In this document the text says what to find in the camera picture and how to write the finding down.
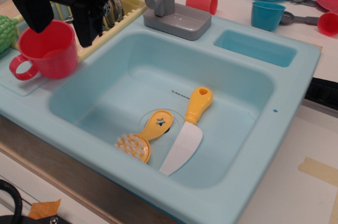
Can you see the yellow handled toy knife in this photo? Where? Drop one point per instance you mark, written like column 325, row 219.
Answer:
column 190, row 135

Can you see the red cup at right edge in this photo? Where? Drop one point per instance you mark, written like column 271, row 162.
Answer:
column 327, row 23

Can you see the teal cup near sink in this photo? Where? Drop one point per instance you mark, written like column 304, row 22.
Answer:
column 266, row 16

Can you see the red cup with handle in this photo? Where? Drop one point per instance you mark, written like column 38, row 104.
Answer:
column 52, row 53

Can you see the light blue toy sink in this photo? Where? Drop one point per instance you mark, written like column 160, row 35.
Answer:
column 258, row 80

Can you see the silver pot lid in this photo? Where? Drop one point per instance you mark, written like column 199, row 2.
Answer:
column 114, row 12

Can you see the yellow dish rack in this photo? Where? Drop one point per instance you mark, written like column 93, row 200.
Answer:
column 132, row 10

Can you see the grey toy spoon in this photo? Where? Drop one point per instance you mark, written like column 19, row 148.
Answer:
column 289, row 18

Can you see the red cup lying sideways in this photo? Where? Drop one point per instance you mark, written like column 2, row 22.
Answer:
column 204, row 5

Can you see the green toy corn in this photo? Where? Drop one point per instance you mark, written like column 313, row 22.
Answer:
column 8, row 32

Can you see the beige masking tape strip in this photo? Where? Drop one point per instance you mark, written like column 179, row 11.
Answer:
column 319, row 170

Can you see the yellow scrub brush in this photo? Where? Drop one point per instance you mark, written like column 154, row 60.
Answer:
column 137, row 145

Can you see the black bar at right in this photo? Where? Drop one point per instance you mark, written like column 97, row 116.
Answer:
column 323, row 92

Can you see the orange tape piece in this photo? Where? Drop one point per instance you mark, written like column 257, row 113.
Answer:
column 44, row 209

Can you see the grey toy faucet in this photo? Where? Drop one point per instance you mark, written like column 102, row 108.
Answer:
column 176, row 19

